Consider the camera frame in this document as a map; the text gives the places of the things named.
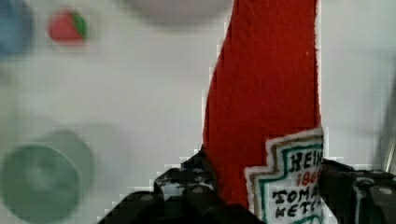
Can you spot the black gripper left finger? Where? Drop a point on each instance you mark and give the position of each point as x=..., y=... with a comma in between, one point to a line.
x=183, y=195

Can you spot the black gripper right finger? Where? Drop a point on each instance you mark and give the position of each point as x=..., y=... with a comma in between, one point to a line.
x=358, y=196

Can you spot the red plush ketchup bottle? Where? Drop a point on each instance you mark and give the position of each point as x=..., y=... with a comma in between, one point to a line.
x=262, y=131

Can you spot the green metal cup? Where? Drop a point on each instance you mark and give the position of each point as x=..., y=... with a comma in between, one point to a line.
x=44, y=180

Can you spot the grey oval plate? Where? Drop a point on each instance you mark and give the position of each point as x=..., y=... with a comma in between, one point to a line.
x=176, y=12

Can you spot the plush strawberry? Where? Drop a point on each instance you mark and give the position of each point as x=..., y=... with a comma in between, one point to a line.
x=68, y=27

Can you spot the blue bowl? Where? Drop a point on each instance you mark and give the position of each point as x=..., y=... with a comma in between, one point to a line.
x=16, y=27

